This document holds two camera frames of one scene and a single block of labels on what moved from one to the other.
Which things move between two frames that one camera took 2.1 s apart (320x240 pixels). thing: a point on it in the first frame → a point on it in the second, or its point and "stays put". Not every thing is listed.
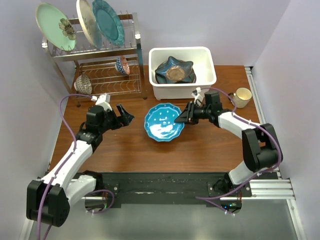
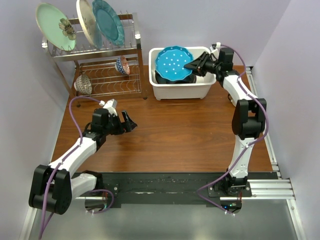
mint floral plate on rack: (56, 26) stays put
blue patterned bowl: (122, 66) stays put
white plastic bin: (203, 67) stays put
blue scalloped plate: (160, 123) → (170, 62)
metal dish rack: (116, 71) stays put
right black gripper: (188, 114) → (199, 64)
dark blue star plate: (175, 71) → (190, 79)
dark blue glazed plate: (189, 77) stays put
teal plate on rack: (108, 22) stays put
